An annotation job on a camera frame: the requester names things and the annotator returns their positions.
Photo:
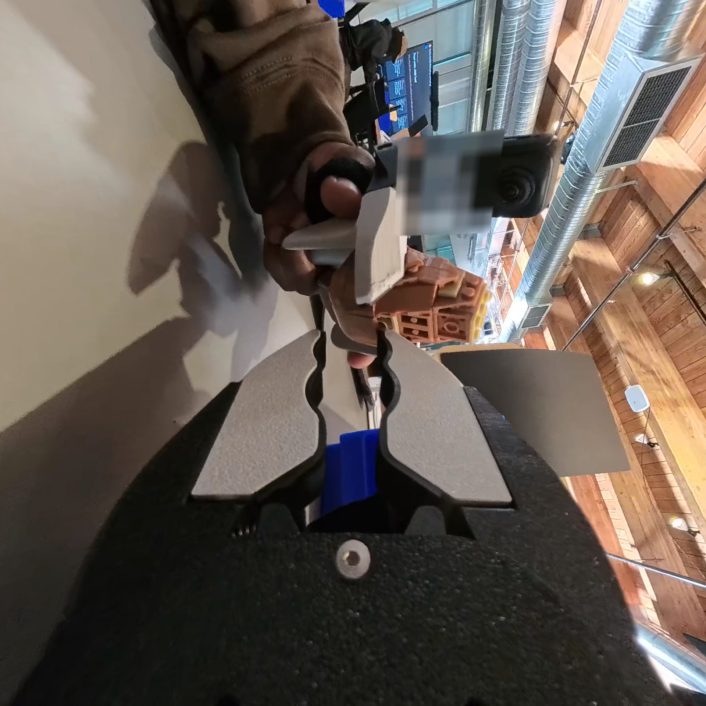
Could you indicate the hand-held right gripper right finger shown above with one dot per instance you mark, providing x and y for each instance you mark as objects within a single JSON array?
[{"x": 447, "y": 441}]

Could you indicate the orange and tan toy segment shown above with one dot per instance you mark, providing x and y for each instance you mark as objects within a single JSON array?
[{"x": 430, "y": 309}]

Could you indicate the black office chair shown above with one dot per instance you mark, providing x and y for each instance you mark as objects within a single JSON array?
[{"x": 364, "y": 105}]

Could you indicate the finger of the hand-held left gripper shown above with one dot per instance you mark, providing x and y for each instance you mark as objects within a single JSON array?
[{"x": 380, "y": 248}]

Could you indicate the white wall access point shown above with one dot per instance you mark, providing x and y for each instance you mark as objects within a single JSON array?
[{"x": 637, "y": 398}]

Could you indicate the person's left hand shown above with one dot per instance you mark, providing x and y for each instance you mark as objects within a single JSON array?
[{"x": 342, "y": 196}]

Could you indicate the black panel with wooden rim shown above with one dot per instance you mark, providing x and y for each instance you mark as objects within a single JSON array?
[{"x": 540, "y": 408}]

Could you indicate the silver ventilation duct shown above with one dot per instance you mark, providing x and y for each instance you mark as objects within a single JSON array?
[
  {"x": 513, "y": 55},
  {"x": 573, "y": 182}
]

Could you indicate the blue plastic bin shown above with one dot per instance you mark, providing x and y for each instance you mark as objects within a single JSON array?
[{"x": 347, "y": 469}]

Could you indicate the wall television screen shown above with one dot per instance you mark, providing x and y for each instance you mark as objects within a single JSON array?
[{"x": 411, "y": 82}]

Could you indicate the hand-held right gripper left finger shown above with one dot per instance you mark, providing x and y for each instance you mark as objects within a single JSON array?
[{"x": 259, "y": 435}]

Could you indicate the person's left forearm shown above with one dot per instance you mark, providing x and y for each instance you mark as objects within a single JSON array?
[{"x": 276, "y": 82}]

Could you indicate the blue storage bin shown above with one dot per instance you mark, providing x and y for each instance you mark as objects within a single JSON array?
[{"x": 331, "y": 5}]

